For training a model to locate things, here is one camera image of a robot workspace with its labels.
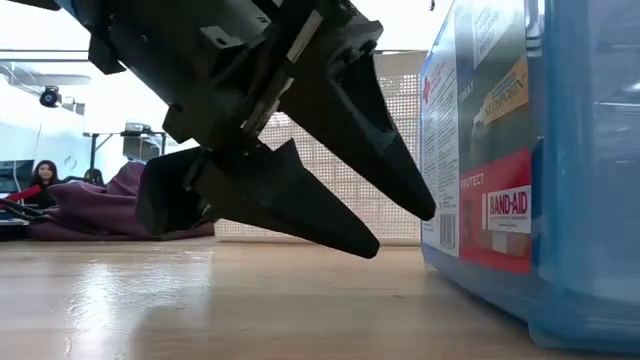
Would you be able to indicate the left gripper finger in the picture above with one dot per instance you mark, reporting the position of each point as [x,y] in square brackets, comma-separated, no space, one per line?
[280,210]
[360,145]

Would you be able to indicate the blue first aid kit box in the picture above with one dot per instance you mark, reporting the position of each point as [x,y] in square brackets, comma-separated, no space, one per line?
[500,175]

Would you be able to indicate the white perforated plastic basket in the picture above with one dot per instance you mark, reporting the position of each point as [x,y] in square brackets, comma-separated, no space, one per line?
[406,90]

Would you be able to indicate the black background table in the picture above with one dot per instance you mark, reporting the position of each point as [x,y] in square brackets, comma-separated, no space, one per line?
[125,142]

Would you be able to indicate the purple cloth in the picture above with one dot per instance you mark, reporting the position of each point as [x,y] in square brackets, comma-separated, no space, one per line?
[90,210]

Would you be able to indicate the person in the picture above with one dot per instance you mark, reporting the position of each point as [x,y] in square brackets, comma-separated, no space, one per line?
[44,182]

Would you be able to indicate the black background camera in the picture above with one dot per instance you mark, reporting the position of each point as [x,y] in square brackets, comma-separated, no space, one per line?
[49,96]

